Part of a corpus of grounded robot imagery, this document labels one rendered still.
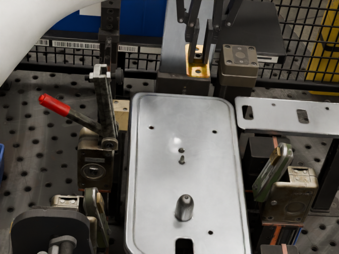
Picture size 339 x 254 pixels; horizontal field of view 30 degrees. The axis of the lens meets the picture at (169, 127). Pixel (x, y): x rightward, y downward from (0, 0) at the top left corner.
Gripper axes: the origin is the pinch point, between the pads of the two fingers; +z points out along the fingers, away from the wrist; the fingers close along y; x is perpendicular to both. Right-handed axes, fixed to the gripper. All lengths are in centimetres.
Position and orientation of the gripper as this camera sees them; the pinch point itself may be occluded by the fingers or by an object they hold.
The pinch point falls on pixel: (200, 41)
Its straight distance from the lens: 103.9
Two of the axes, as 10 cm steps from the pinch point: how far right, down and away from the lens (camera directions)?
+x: -0.2, -7.0, 7.1
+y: 9.9, 0.7, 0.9
